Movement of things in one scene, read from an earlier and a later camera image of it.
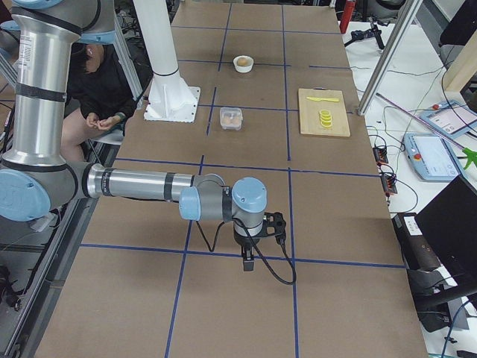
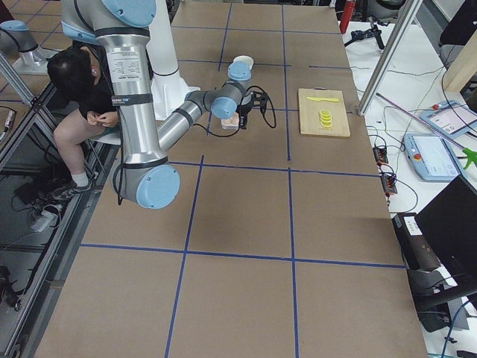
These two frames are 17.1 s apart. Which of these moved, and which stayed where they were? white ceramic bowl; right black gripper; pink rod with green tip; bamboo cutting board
Moved: right black gripper
Stayed: pink rod with green tip; white ceramic bowl; bamboo cutting board
